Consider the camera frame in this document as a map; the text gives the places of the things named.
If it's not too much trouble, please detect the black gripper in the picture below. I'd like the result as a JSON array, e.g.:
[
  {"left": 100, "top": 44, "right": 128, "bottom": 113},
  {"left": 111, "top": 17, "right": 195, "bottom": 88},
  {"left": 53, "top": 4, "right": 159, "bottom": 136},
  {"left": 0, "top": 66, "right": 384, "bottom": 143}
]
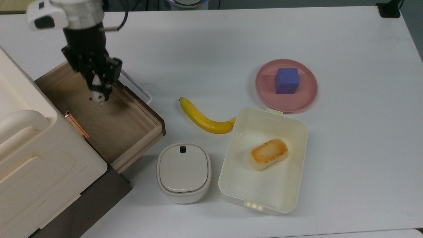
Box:
[{"left": 61, "top": 24, "right": 123, "bottom": 101}]

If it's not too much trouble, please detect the small white lidded bin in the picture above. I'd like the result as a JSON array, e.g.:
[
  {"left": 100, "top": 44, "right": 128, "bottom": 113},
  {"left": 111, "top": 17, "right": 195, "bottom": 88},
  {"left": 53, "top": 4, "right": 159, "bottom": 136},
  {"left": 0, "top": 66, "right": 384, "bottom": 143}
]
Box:
[{"left": 156, "top": 142, "right": 212, "bottom": 205}]

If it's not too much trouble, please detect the wooden drawer with white handle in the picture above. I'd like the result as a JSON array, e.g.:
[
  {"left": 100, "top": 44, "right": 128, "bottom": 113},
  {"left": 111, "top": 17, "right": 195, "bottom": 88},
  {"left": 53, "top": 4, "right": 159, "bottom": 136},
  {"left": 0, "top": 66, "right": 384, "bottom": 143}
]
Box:
[{"left": 34, "top": 60, "right": 167, "bottom": 174}]

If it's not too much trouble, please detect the purple cube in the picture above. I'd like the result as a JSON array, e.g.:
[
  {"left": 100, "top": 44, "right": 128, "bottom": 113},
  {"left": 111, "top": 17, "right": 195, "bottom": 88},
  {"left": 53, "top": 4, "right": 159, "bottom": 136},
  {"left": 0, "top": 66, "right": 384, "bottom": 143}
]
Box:
[{"left": 274, "top": 67, "right": 300, "bottom": 95}]

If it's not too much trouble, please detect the yellow toy banana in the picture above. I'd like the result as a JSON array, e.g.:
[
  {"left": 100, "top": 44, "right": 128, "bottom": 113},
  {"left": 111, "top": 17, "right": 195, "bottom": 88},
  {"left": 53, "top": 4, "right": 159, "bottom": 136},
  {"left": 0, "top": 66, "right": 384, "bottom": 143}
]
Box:
[{"left": 179, "top": 97, "right": 237, "bottom": 135}]

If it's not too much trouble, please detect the toasted bread toy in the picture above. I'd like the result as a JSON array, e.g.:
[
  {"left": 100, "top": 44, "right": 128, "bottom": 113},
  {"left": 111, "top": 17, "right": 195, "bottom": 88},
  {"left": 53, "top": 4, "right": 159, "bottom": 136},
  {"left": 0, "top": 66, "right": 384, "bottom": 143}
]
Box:
[{"left": 249, "top": 138, "right": 289, "bottom": 172}]

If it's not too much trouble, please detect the cream open plastic box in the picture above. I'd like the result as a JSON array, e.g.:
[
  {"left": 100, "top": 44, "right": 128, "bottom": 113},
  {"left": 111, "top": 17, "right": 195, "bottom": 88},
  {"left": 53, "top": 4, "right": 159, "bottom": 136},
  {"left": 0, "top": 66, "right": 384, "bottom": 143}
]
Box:
[{"left": 218, "top": 106, "right": 309, "bottom": 216}]

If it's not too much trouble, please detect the copper door handle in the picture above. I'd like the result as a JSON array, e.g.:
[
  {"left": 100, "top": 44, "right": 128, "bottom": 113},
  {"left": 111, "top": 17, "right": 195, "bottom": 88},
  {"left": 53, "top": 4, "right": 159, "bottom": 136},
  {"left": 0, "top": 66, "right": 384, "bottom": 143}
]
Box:
[{"left": 63, "top": 112, "right": 90, "bottom": 140}]

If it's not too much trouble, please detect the cream plastic cabinet with handles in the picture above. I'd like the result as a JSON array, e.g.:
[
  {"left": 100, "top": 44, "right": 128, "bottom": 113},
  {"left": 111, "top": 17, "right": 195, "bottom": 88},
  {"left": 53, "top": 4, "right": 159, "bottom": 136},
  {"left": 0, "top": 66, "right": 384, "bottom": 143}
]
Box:
[{"left": 0, "top": 46, "right": 108, "bottom": 238}]

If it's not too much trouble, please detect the small panda toy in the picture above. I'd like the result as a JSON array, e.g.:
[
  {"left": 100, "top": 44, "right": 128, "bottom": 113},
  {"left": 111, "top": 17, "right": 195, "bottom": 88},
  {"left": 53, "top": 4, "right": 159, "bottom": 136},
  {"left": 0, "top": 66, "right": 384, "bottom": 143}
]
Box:
[{"left": 90, "top": 75, "right": 110, "bottom": 106}]

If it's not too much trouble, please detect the pink round plate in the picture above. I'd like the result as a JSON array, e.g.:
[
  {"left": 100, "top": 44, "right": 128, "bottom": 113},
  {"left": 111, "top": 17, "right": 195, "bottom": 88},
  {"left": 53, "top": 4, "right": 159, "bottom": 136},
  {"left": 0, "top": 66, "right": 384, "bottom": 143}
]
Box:
[{"left": 255, "top": 59, "right": 319, "bottom": 114}]

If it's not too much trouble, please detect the black stand clamp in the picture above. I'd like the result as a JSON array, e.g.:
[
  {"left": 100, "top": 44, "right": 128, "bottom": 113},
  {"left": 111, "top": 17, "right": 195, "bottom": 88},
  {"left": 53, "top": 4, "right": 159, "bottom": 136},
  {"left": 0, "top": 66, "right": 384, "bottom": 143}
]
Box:
[{"left": 376, "top": 0, "right": 403, "bottom": 19}]

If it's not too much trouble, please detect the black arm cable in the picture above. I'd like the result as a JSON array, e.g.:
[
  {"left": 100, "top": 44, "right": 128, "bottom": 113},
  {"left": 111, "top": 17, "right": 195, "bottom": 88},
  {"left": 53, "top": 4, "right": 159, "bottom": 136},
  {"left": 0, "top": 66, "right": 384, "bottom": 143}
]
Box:
[{"left": 99, "top": 0, "right": 130, "bottom": 32}]

